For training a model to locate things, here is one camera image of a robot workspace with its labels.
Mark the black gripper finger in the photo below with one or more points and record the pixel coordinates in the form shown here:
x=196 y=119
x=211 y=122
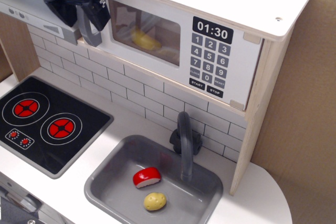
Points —
x=97 y=12
x=67 y=13

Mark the white toy microwave door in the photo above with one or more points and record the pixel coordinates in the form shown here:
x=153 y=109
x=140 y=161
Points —
x=202 y=46

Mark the white wooden microwave cabinet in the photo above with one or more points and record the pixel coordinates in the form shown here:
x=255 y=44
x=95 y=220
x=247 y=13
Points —
x=273 y=21

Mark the yellow toy banana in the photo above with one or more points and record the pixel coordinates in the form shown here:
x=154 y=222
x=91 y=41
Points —
x=144 y=41

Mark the black toy stovetop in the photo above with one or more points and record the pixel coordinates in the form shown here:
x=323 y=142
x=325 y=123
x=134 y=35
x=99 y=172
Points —
x=48 y=128

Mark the grey toy faucet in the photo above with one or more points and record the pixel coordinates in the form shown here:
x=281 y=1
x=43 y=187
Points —
x=186 y=144

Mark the red toy cheese wedge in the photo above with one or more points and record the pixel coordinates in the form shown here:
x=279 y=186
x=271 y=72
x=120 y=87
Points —
x=147 y=176

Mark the grey toy sink basin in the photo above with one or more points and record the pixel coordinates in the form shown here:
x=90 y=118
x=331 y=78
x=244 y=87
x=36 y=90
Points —
x=111 y=187

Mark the yellow toy potato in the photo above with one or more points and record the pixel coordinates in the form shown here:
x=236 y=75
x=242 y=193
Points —
x=154 y=201

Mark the brown cardboard panel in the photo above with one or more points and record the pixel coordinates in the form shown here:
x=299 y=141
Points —
x=296 y=144

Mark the silver oven front handle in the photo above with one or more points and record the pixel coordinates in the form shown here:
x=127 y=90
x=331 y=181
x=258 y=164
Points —
x=19 y=206

